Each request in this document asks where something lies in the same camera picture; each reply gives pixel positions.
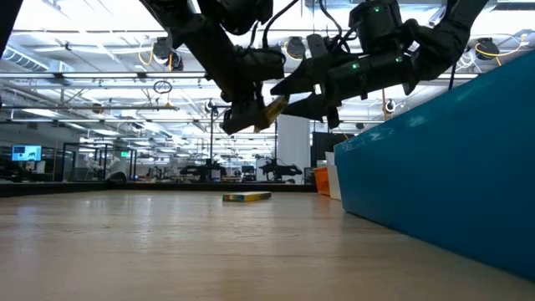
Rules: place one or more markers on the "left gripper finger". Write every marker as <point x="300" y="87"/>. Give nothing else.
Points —
<point x="244" y="121"/>

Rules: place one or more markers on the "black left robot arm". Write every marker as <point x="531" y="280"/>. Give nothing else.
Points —
<point x="196" y="37"/>

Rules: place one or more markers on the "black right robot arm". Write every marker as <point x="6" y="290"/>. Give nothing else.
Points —
<point x="439" y="37"/>

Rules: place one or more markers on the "orange plastic tray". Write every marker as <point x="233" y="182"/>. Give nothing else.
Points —
<point x="322" y="182"/>

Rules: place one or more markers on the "yellow crayon box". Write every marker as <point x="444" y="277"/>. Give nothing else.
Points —
<point x="273" y="109"/>
<point x="246" y="196"/>

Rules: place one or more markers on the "black glass enclosure frame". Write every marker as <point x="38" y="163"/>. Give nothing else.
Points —
<point x="104" y="144"/>

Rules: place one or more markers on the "blue lit computer monitor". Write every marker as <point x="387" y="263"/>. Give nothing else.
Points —
<point x="27" y="153"/>

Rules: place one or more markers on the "black gantry frame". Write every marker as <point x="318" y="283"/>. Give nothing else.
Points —
<point x="211" y="146"/>

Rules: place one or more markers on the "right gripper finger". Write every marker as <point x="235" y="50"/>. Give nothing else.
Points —
<point x="303" y="81"/>
<point x="317" y="108"/>

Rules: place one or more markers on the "black background robot arm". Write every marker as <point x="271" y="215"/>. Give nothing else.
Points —
<point x="280" y="169"/>
<point x="202" y="170"/>

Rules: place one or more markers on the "white plastic tray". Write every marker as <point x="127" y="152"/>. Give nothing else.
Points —
<point x="334" y="180"/>

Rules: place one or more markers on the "teal plastic tray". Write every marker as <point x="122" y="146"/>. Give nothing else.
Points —
<point x="439" y="188"/>

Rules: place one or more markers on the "black cabinet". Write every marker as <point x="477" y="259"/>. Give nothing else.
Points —
<point x="324" y="146"/>

